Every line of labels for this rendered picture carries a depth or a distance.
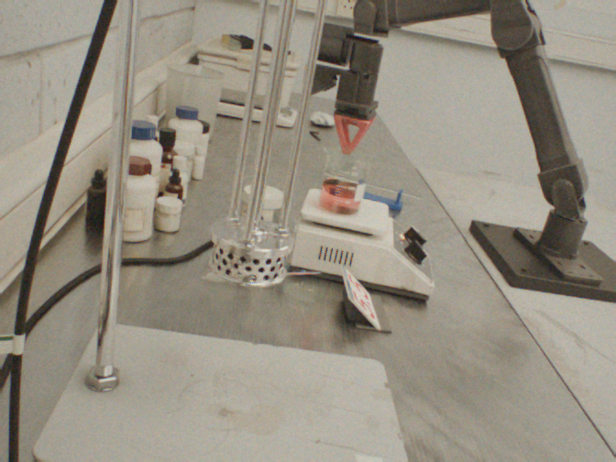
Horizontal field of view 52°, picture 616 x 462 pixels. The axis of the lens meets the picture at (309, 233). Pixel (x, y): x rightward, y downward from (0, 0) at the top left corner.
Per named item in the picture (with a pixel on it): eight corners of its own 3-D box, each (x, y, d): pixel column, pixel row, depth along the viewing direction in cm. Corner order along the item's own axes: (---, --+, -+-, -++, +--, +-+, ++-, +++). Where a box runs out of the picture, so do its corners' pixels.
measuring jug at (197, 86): (208, 152, 133) (217, 82, 128) (148, 141, 133) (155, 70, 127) (221, 133, 151) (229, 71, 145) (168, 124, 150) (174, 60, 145)
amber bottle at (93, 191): (112, 222, 90) (115, 170, 88) (94, 226, 88) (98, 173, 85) (96, 215, 92) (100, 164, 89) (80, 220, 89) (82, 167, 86)
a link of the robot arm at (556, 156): (548, 213, 101) (488, 18, 99) (555, 205, 107) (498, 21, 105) (588, 203, 98) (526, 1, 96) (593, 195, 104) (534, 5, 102)
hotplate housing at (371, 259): (424, 266, 97) (437, 218, 94) (430, 304, 84) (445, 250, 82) (284, 236, 98) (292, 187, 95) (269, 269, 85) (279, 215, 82)
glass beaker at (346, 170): (358, 208, 90) (371, 151, 87) (361, 224, 84) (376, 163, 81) (311, 200, 90) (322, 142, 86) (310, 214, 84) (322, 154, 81)
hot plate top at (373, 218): (387, 209, 94) (388, 203, 93) (387, 237, 82) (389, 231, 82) (308, 192, 94) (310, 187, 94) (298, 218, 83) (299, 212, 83)
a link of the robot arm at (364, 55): (335, 72, 115) (343, 34, 112) (349, 71, 120) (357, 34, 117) (369, 81, 112) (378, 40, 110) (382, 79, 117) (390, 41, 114)
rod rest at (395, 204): (402, 206, 123) (407, 189, 122) (400, 212, 120) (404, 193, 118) (353, 193, 125) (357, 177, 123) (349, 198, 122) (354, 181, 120)
